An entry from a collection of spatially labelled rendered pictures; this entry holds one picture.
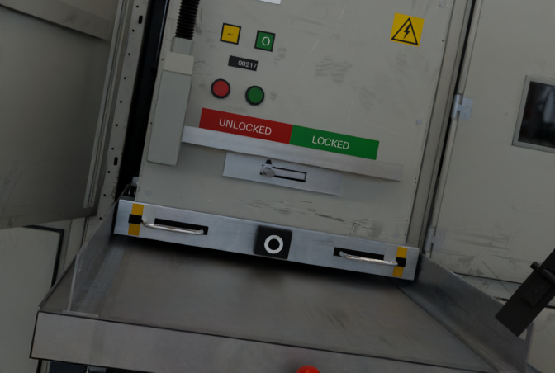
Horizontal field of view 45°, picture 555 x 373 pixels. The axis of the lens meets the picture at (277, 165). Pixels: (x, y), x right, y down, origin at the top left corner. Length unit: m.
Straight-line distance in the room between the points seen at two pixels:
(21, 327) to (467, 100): 1.07
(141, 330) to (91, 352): 0.06
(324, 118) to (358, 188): 0.14
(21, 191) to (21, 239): 0.22
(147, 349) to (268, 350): 0.14
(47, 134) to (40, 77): 0.11
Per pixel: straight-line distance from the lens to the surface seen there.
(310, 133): 1.18
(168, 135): 1.05
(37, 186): 1.31
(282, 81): 1.17
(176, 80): 1.05
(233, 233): 1.17
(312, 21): 1.19
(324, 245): 1.19
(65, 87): 1.33
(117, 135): 1.44
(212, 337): 0.80
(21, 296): 1.50
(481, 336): 1.02
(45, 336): 0.81
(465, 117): 1.54
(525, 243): 1.64
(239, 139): 1.12
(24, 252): 1.48
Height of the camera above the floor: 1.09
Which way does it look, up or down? 3 degrees down
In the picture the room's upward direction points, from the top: 11 degrees clockwise
